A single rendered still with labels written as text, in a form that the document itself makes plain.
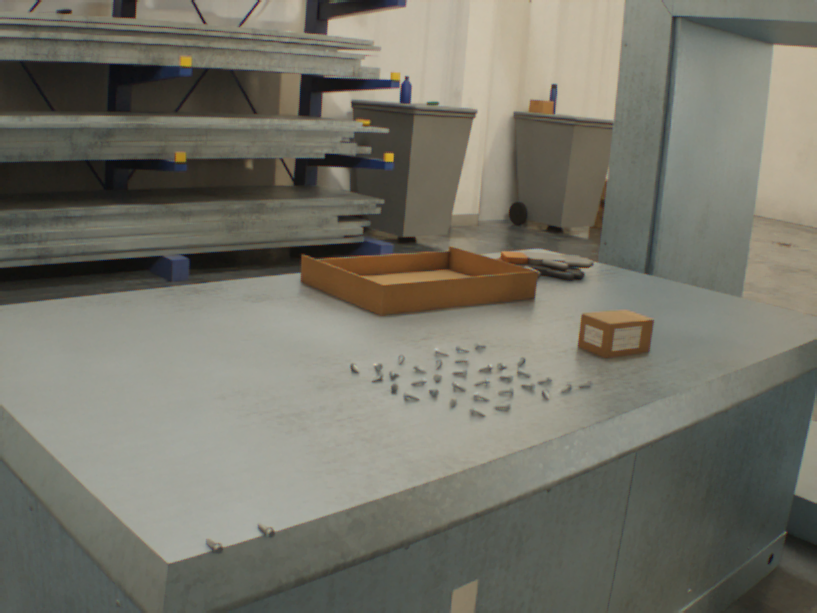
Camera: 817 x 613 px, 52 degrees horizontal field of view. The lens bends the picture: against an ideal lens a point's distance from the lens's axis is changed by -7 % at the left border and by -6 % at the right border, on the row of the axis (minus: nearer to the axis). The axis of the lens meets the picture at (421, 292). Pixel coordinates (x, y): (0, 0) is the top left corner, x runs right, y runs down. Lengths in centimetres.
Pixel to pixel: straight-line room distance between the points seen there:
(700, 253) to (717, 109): 47
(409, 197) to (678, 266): 356
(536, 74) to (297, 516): 737
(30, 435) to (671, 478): 107
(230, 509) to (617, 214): 201
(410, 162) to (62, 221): 252
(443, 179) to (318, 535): 551
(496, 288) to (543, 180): 569
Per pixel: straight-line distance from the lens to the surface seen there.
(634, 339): 162
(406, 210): 619
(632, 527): 157
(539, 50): 815
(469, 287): 184
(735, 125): 304
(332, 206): 544
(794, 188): 1108
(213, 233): 501
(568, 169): 736
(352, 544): 95
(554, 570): 141
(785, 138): 1114
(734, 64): 300
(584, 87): 867
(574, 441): 122
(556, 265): 225
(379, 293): 171
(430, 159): 622
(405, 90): 616
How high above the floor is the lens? 108
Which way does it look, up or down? 13 degrees down
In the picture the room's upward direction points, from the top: 5 degrees clockwise
